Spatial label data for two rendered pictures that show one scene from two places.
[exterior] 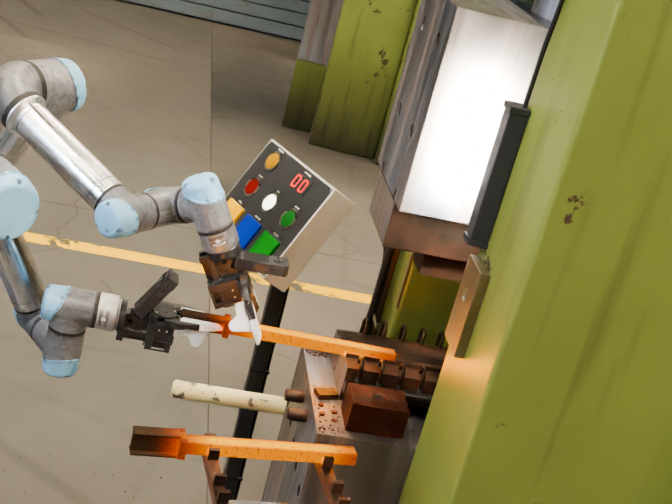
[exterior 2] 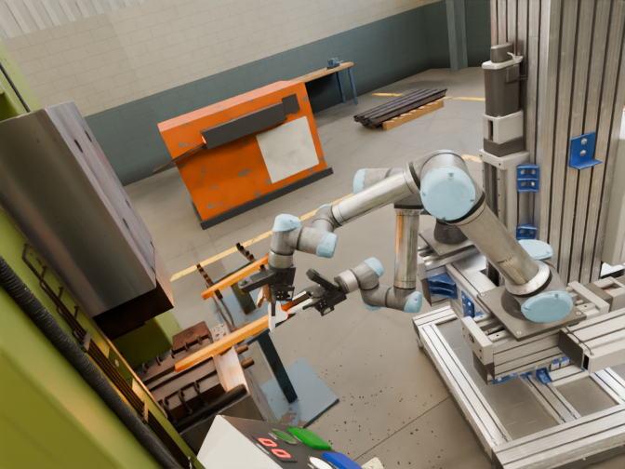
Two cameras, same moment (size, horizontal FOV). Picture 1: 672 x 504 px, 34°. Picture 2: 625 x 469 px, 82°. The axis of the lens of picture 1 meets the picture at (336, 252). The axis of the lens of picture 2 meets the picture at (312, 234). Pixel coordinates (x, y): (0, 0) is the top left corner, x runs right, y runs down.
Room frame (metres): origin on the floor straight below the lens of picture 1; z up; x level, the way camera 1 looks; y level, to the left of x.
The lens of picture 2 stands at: (3.02, 0.28, 1.76)
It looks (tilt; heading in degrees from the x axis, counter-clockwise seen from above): 29 degrees down; 176
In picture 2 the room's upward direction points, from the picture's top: 18 degrees counter-clockwise
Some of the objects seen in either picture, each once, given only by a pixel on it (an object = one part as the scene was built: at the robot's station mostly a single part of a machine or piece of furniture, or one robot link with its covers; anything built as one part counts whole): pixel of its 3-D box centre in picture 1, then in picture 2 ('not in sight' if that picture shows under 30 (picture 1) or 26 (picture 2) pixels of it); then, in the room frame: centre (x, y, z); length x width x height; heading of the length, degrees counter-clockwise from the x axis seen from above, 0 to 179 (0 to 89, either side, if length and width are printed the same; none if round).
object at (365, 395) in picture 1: (375, 410); (192, 341); (1.99, -0.16, 0.95); 0.12 x 0.09 x 0.07; 102
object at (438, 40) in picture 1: (518, 119); (21, 221); (2.15, -0.28, 1.56); 0.42 x 0.39 x 0.40; 102
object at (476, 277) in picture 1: (466, 305); not in sight; (1.87, -0.26, 1.27); 0.09 x 0.02 x 0.17; 12
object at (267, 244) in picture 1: (264, 249); (309, 440); (2.53, 0.17, 1.01); 0.07 x 0.05 x 0.07; 37
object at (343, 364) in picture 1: (430, 374); (151, 400); (2.19, -0.27, 0.96); 0.42 x 0.20 x 0.09; 102
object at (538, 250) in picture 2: not in sight; (528, 264); (2.25, 0.93, 0.98); 0.13 x 0.12 x 0.14; 153
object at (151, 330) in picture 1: (147, 322); (327, 294); (2.04, 0.34, 0.98); 0.12 x 0.08 x 0.09; 102
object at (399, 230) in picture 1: (477, 225); (81, 312); (2.19, -0.27, 1.32); 0.42 x 0.20 x 0.10; 102
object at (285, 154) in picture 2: not in sight; (239, 153); (-1.84, 0.05, 0.62); 2.10 x 1.12 x 1.25; 101
